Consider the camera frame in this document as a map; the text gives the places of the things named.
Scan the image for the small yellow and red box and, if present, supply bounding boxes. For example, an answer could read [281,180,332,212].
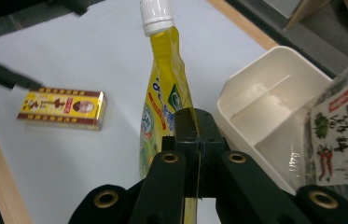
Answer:
[16,87,108,132]

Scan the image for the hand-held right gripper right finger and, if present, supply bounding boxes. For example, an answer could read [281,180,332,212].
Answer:
[194,107,230,199]

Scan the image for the cream plastic divided container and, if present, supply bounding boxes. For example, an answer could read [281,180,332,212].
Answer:
[216,45,335,196]

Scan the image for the clear dried seaweed packet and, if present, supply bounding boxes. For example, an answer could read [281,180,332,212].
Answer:
[288,49,348,213]

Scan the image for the wooden desk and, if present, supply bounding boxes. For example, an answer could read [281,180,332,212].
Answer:
[285,0,333,31]

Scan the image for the yellow spout pouch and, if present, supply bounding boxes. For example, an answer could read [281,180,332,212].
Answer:
[138,0,202,224]

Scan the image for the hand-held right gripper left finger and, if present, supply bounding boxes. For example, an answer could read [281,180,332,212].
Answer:
[161,107,201,199]

